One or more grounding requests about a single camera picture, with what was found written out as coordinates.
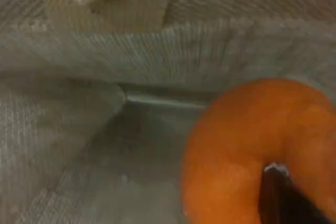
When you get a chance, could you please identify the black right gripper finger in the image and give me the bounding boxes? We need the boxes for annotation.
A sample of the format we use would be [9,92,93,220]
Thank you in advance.
[258,163,329,224]

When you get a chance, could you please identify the orange fruit with stem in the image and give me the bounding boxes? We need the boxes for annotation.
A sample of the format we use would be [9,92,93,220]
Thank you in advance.
[181,78,336,224]

